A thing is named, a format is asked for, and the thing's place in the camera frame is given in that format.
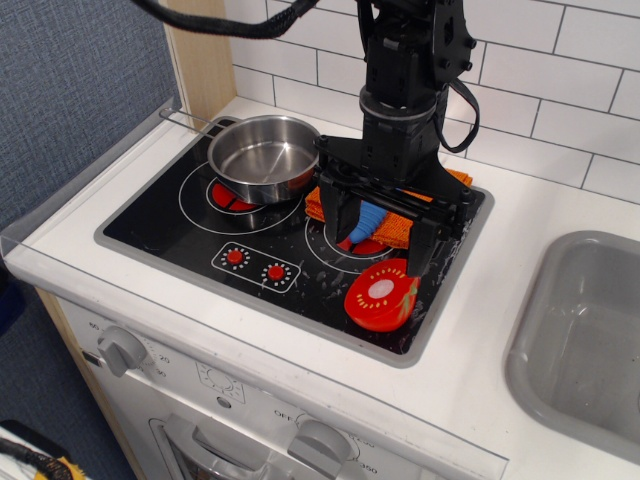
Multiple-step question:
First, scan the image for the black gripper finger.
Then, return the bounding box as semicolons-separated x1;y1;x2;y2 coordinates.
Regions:
319;172;361;243
407;219;444;277

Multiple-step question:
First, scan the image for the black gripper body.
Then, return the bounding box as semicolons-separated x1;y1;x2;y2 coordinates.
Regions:
314;106;475;240

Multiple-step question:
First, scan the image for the stainless steel pot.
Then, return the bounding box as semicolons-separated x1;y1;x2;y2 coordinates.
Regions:
160;107;319;205

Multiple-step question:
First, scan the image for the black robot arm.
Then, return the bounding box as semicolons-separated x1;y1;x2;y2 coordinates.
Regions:
314;1;479;277

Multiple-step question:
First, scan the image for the orange folded cloth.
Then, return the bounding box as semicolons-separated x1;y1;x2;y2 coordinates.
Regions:
305;169;473;250

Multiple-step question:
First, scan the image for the red toy tomato half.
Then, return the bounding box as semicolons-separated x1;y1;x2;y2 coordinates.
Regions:
344;258;420;333

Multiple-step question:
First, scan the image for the black toy stovetop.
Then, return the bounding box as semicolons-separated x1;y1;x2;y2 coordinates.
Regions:
95;117;494;368

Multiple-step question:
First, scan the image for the grey sink basin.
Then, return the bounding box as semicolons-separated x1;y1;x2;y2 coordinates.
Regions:
506;231;639;463

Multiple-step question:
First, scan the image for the grey right oven knob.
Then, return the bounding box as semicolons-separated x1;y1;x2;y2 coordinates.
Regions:
287;420;353;479

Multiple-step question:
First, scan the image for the grey oven knob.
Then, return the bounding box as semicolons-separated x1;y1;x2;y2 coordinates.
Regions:
287;420;353;479
98;326;147;378

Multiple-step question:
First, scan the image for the white toy oven front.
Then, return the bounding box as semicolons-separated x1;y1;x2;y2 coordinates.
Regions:
60;301;507;479

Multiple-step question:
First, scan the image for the grey left oven knob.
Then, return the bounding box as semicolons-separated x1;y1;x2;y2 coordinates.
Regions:
98;326;147;378

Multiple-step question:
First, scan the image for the blue handled toy fork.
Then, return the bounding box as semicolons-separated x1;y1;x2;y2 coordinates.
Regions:
348;201;411;249

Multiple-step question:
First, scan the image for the black braided cable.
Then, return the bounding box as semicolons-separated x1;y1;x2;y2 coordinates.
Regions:
130;0;321;40

